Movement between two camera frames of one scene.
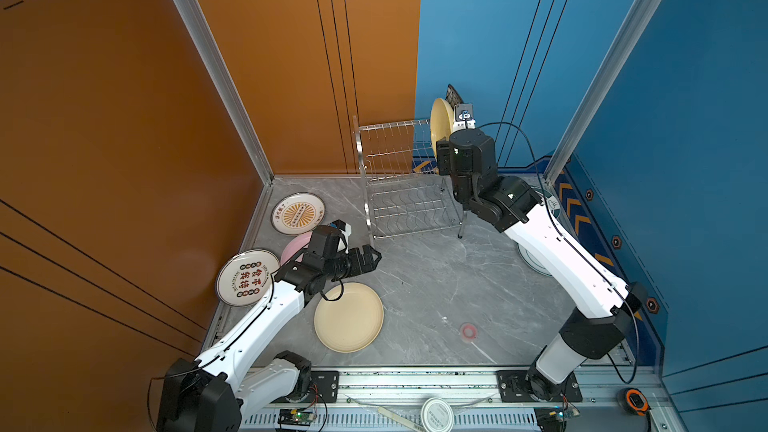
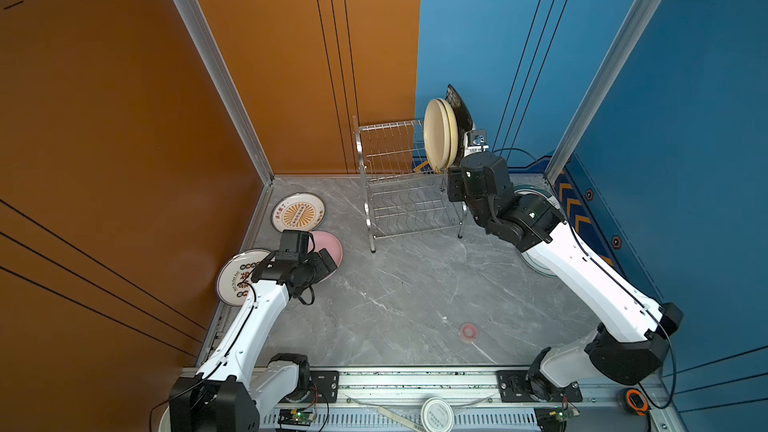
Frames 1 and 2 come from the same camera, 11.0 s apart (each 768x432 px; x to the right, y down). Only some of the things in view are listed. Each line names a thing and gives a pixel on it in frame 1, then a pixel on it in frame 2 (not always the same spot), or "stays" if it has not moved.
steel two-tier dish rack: x=402 y=192 stays
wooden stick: x=400 y=419 stays
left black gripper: x=357 y=266 to x=322 y=269
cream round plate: x=352 y=322 to x=436 y=135
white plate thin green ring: x=532 y=261 stays
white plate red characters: x=245 y=277 stays
